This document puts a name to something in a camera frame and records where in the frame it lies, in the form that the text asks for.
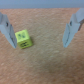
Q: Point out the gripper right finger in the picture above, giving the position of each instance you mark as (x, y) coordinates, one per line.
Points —
(70, 31)

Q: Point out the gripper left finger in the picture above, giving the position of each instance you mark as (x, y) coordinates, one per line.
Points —
(7, 30)

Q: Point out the yellow block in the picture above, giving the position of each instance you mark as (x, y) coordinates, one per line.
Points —
(23, 39)

